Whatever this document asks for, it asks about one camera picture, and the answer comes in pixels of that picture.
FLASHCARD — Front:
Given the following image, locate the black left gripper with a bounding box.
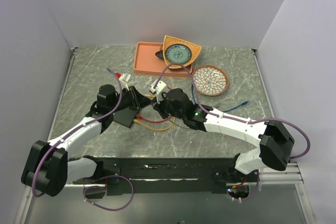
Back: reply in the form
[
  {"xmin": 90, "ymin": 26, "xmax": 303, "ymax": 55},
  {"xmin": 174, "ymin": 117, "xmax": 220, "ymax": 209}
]
[{"xmin": 109, "ymin": 86, "xmax": 153, "ymax": 113}]

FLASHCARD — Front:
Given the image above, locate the red ethernet cable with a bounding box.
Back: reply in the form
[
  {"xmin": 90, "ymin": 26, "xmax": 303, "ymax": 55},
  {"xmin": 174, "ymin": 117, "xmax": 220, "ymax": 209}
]
[{"xmin": 136, "ymin": 86, "xmax": 174, "ymax": 123}]

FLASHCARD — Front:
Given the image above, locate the yellow ethernet cable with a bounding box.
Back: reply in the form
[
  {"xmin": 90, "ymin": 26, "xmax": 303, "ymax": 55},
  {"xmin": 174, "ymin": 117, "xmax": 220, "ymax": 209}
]
[{"xmin": 133, "ymin": 93, "xmax": 176, "ymax": 132}]

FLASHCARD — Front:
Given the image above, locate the black network switch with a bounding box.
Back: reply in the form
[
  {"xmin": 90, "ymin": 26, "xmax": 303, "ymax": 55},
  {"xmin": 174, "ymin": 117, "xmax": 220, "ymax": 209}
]
[{"xmin": 113, "ymin": 108, "xmax": 139, "ymax": 128}]

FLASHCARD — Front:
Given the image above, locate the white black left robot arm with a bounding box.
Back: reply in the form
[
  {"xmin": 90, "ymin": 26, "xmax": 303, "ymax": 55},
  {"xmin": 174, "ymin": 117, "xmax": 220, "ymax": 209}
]
[{"xmin": 21, "ymin": 84, "xmax": 151, "ymax": 196}]

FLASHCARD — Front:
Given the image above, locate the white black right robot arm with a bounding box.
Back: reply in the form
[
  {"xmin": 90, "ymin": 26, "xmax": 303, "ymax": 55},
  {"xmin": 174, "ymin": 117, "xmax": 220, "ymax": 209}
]
[{"xmin": 150, "ymin": 88, "xmax": 294, "ymax": 182}]

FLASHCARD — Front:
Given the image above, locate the salmon pink tray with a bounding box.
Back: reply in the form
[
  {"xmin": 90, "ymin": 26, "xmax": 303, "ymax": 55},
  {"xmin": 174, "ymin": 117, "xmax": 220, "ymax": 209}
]
[{"xmin": 133, "ymin": 42, "xmax": 193, "ymax": 77}]

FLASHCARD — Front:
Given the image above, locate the black small bowl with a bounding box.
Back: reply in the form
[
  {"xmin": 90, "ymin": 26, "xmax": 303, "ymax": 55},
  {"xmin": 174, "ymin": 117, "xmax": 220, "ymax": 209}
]
[{"xmin": 155, "ymin": 50, "xmax": 164, "ymax": 59}]

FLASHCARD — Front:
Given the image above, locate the white floral round plate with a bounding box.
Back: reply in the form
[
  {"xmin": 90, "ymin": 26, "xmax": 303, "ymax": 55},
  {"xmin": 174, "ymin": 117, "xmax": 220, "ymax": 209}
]
[{"xmin": 192, "ymin": 65, "xmax": 229, "ymax": 96}]

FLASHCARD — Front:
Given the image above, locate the teal patterned round dish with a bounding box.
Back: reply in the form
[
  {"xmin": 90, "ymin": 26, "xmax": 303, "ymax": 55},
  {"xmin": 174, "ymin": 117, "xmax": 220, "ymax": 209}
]
[{"xmin": 165, "ymin": 44, "xmax": 192, "ymax": 65}]

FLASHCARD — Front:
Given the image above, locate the orange woven triangular plate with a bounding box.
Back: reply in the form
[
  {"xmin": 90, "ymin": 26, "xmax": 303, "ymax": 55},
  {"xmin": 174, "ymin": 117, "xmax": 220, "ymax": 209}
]
[{"xmin": 162, "ymin": 35, "xmax": 202, "ymax": 69}]

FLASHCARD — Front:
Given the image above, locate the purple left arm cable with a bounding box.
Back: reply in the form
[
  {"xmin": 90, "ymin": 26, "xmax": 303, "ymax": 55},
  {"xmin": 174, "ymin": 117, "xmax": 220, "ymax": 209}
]
[{"xmin": 31, "ymin": 68, "xmax": 135, "ymax": 211}]

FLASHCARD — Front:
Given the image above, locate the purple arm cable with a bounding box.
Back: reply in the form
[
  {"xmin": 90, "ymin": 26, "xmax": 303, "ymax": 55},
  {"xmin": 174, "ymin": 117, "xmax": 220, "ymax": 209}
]
[
  {"xmin": 154, "ymin": 63, "xmax": 311, "ymax": 201},
  {"xmin": 31, "ymin": 68, "xmax": 135, "ymax": 211}
]

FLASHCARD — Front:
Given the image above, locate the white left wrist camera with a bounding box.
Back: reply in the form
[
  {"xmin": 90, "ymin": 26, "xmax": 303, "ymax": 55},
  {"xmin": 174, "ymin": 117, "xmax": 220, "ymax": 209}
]
[{"xmin": 119, "ymin": 72, "xmax": 131, "ymax": 90}]

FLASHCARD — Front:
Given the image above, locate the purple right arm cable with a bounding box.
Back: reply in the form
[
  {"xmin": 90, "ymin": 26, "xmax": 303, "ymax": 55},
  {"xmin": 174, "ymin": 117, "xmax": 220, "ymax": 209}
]
[{"xmin": 154, "ymin": 63, "xmax": 311, "ymax": 201}]

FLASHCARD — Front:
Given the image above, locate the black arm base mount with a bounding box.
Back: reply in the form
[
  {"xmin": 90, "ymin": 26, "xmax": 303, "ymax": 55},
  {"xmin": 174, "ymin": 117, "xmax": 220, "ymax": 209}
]
[{"xmin": 74, "ymin": 157, "xmax": 258, "ymax": 196}]

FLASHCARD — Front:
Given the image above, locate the blue ethernet cable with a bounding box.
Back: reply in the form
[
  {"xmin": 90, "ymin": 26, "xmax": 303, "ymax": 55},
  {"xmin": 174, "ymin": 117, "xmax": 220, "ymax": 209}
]
[{"xmin": 190, "ymin": 82, "xmax": 250, "ymax": 113}]

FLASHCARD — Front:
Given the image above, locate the aluminium frame rail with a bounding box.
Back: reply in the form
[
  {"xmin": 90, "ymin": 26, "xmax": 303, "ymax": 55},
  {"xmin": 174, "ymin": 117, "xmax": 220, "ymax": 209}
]
[{"xmin": 260, "ymin": 162, "xmax": 304, "ymax": 185}]

